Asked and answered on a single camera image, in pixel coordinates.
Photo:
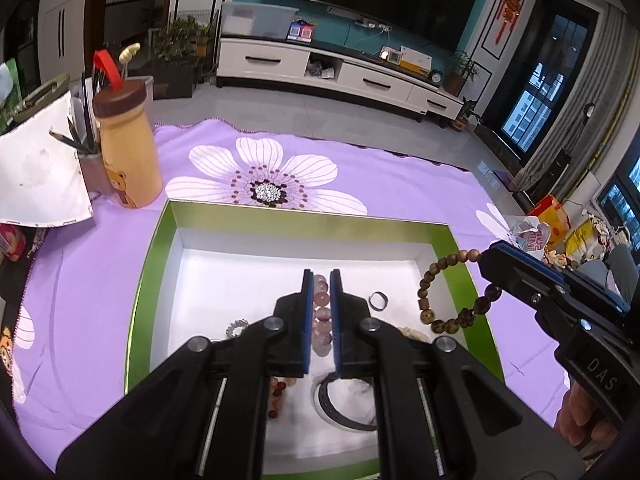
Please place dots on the grey pen holder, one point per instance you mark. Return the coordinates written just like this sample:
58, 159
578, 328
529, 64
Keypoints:
95, 172

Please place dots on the red knot wall decoration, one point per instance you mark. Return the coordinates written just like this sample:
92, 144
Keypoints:
510, 10

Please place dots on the orange plastic bag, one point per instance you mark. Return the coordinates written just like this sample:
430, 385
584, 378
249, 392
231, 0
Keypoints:
552, 215

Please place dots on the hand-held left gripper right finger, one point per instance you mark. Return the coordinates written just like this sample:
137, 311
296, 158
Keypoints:
335, 320

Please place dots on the white and yellow desk calendar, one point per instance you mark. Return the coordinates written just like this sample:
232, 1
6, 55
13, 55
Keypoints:
417, 60

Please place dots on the white television cabinet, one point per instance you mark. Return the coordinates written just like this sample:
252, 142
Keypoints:
280, 65

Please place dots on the white paper sheet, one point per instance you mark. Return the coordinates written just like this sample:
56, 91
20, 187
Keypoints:
40, 175

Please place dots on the small white display device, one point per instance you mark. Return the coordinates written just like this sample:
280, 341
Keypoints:
391, 55

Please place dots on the small blue boxes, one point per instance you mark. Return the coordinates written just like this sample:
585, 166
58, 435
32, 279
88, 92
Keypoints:
301, 31

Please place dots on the grey curtain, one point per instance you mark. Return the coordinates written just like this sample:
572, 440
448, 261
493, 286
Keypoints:
575, 110

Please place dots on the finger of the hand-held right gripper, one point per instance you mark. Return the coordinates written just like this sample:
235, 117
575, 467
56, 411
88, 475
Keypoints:
550, 272
520, 280

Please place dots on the green cardboard box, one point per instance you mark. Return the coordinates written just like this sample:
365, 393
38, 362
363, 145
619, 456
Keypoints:
250, 280

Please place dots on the small potted plant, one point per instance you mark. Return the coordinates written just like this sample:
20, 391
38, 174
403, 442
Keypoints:
465, 117

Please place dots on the white power strip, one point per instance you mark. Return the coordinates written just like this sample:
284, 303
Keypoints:
360, 17

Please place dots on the dark window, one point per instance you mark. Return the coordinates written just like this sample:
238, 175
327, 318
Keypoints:
527, 110

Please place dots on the clear plastic storage box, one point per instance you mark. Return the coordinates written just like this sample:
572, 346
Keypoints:
255, 20

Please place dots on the person's right hand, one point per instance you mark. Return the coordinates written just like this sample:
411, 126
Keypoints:
575, 415

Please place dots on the yellow bear bottle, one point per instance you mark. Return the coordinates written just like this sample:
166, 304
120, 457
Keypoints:
127, 160

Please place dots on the small alarm clock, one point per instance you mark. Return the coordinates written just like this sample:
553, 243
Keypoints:
436, 77

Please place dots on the purple flower tablecloth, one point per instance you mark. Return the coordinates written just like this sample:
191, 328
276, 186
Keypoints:
90, 310

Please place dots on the tall potted plant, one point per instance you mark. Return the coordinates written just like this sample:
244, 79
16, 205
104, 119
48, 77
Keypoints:
461, 72

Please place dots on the yellow plastic bag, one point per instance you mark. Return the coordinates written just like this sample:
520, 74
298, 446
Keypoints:
585, 240

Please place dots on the white plastic bag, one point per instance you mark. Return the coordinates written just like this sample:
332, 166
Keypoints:
530, 235

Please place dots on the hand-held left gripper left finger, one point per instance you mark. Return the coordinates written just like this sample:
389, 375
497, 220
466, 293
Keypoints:
307, 320

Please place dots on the bushy potted plants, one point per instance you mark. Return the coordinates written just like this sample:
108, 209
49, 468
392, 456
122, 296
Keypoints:
175, 55

